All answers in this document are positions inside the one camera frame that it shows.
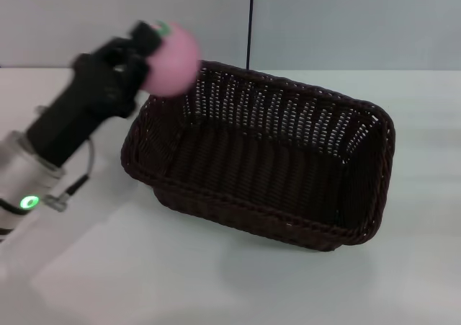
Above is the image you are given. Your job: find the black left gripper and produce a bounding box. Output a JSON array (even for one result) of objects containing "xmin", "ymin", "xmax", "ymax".
[{"xmin": 26, "ymin": 19, "xmax": 164, "ymax": 168}]

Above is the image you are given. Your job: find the pink toy peach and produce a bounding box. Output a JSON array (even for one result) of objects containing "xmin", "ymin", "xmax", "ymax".
[{"xmin": 138, "ymin": 19, "xmax": 202, "ymax": 98}]

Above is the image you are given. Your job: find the dark brown woven basket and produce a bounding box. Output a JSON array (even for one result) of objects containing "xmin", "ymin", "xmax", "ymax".
[{"xmin": 120, "ymin": 59, "xmax": 396, "ymax": 254}]

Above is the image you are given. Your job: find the thin black vertical cable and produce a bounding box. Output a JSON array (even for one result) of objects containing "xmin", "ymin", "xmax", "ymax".
[{"xmin": 245, "ymin": 0, "xmax": 256, "ymax": 70}]

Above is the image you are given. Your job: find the grey left arm cable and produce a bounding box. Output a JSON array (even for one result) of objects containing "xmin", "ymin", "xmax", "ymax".
[{"xmin": 43, "ymin": 137, "xmax": 97, "ymax": 213}]

